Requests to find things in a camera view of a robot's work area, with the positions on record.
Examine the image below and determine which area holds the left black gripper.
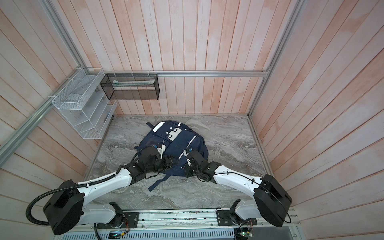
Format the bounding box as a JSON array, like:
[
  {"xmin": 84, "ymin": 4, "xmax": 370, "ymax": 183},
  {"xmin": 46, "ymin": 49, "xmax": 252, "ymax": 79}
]
[{"xmin": 145, "ymin": 153, "xmax": 180, "ymax": 173}]

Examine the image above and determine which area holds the navy blue student backpack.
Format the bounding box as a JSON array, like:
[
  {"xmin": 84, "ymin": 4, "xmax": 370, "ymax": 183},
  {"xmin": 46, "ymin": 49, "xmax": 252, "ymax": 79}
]
[{"xmin": 134, "ymin": 120, "xmax": 209, "ymax": 192}]

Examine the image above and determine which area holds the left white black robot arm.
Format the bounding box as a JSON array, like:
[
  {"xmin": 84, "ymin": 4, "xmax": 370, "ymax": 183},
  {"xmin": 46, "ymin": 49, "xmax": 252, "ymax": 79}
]
[{"xmin": 43, "ymin": 147, "xmax": 179, "ymax": 235}]

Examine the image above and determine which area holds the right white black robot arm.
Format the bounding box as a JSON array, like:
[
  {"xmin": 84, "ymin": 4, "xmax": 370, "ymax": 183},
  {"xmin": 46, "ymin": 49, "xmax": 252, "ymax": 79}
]
[{"xmin": 185, "ymin": 151, "xmax": 292, "ymax": 227}]

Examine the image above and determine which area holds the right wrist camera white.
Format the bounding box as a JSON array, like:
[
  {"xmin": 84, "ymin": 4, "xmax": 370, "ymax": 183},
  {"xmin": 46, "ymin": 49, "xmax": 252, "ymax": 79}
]
[{"xmin": 184, "ymin": 146, "xmax": 194, "ymax": 167}]

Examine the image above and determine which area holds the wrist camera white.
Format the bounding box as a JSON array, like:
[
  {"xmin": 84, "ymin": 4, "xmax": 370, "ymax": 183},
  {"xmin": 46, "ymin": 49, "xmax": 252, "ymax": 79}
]
[
  {"xmin": 154, "ymin": 145, "xmax": 166, "ymax": 159},
  {"xmin": 184, "ymin": 146, "xmax": 194, "ymax": 167}
]

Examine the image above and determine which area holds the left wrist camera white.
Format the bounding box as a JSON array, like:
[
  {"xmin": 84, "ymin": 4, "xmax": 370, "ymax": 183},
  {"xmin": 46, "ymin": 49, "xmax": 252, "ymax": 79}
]
[{"xmin": 154, "ymin": 145, "xmax": 166, "ymax": 159}]

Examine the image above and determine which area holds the aluminium front rail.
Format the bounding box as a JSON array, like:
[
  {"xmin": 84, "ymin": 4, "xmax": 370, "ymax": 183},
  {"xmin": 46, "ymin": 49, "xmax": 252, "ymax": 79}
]
[{"xmin": 54, "ymin": 208, "xmax": 306, "ymax": 240}]

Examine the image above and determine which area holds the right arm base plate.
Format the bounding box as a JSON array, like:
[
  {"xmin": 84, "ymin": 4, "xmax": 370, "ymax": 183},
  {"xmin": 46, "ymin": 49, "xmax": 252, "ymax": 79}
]
[{"xmin": 215, "ymin": 208, "xmax": 255, "ymax": 226}]

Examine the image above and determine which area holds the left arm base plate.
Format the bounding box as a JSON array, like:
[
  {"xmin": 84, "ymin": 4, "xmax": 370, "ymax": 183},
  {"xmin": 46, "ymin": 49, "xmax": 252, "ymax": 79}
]
[{"xmin": 97, "ymin": 212, "xmax": 140, "ymax": 229}]

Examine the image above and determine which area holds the black mesh wall basket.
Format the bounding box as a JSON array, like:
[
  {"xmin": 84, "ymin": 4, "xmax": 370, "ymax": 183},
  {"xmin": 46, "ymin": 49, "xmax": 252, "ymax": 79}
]
[{"xmin": 101, "ymin": 73, "xmax": 160, "ymax": 101}]

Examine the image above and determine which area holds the white wire mesh shelf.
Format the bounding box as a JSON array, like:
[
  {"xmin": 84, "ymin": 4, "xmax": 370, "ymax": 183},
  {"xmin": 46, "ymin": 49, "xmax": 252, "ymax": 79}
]
[{"xmin": 52, "ymin": 68, "xmax": 117, "ymax": 140}]

